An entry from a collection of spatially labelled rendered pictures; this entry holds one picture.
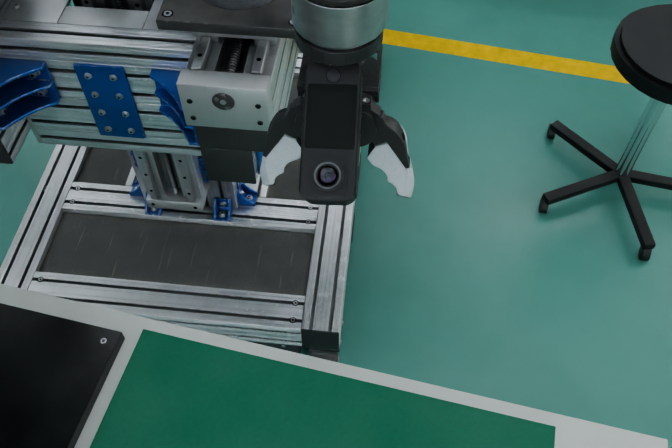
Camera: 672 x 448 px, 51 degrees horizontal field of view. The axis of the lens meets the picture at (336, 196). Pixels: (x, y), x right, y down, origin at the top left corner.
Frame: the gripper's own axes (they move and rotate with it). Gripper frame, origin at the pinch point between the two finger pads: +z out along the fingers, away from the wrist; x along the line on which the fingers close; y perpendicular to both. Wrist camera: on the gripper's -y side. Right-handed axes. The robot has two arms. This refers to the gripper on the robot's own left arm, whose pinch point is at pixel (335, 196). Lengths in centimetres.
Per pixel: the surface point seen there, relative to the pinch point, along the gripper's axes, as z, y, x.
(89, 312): 40, 4, 38
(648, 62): 59, 92, -66
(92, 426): 40, -13, 32
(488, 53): 115, 156, -39
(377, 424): 40.2, -8.5, -6.7
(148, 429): 40.2, -12.5, 24.5
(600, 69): 115, 152, -78
